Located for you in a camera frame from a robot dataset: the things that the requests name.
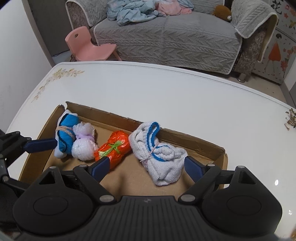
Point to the orange bag green tie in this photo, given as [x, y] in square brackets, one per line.
[116, 147]

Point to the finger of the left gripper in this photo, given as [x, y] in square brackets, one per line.
[34, 146]

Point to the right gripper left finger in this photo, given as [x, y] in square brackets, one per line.
[90, 178]

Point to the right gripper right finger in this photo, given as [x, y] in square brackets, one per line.
[204, 177]

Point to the pink plastic child chair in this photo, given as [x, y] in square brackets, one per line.
[82, 48]

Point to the pink garment on sofa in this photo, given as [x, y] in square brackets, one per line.
[171, 8]

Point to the white towel blue trim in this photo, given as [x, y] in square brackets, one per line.
[163, 161]

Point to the brown plush toy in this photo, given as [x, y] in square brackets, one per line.
[223, 13]

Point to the blue white sock bundle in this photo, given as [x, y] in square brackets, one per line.
[64, 134]

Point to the seed shells pile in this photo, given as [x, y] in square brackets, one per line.
[291, 119]

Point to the light blue blanket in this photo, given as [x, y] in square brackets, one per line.
[129, 12]

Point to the white bubble wrap purple tie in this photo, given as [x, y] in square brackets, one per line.
[84, 146]

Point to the grey quilted sofa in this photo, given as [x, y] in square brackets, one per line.
[198, 40]

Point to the shallow cardboard box tray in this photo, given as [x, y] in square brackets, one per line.
[129, 177]

